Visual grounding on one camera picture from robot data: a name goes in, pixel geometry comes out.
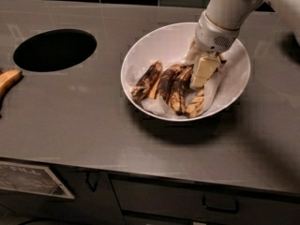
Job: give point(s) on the brown spotted banana bunch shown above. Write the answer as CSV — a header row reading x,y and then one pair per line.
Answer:
x,y
172,85

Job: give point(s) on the round black counter hole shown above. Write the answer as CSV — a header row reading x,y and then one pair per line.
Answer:
x,y
55,50

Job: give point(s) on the black drawer handle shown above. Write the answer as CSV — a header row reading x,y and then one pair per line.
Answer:
x,y
220,204

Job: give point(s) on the dark cabinet drawer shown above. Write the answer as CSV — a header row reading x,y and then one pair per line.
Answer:
x,y
184,200

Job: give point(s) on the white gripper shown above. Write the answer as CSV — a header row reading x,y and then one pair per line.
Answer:
x,y
213,37

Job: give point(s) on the framed sign on cabinet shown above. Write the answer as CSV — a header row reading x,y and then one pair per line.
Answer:
x,y
34,179

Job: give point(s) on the white bowl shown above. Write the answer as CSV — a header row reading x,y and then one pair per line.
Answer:
x,y
169,44

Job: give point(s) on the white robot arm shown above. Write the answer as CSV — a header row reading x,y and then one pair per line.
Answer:
x,y
219,25

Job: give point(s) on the wooden handle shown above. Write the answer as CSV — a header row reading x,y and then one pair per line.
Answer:
x,y
8,78

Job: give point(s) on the black cabinet door handle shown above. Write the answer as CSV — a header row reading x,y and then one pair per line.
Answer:
x,y
91,180

